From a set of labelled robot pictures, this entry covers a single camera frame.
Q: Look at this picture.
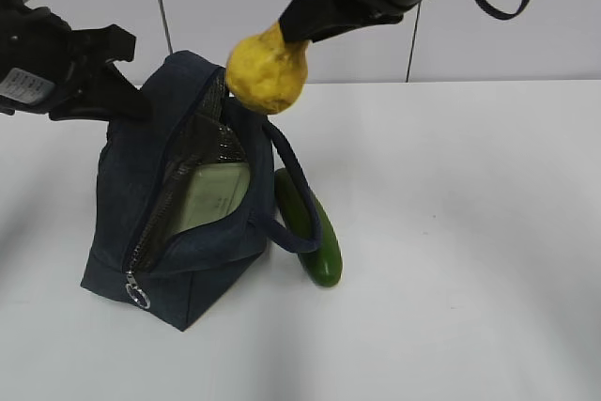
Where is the yellow pear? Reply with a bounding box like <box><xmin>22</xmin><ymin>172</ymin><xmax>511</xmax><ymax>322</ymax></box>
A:
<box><xmin>225</xmin><ymin>23</ymin><xmax>309</xmax><ymax>115</ymax></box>

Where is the green cucumber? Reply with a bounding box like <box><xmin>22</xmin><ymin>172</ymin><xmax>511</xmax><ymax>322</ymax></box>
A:
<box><xmin>275</xmin><ymin>168</ymin><xmax>343</xmax><ymax>288</ymax></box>

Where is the dark blue lunch bag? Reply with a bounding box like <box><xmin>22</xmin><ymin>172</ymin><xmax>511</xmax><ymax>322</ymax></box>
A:
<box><xmin>81</xmin><ymin>51</ymin><xmax>322</xmax><ymax>330</ymax></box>

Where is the glass container green lid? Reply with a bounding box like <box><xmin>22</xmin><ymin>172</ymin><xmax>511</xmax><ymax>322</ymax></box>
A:
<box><xmin>166</xmin><ymin>162</ymin><xmax>251</xmax><ymax>237</ymax></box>

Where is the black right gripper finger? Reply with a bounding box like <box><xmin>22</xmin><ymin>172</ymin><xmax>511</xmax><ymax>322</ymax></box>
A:
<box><xmin>277</xmin><ymin>0</ymin><xmax>377</xmax><ymax>43</ymax></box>
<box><xmin>309</xmin><ymin>10</ymin><xmax>404</xmax><ymax>42</ymax></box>

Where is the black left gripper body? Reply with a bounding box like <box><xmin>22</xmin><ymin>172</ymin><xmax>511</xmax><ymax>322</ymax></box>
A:
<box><xmin>1</xmin><ymin>8</ymin><xmax>136</xmax><ymax>116</ymax></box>

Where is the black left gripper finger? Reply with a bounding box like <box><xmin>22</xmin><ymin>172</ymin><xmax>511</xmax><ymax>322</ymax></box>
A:
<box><xmin>49</xmin><ymin>64</ymin><xmax>152</xmax><ymax>121</ymax></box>

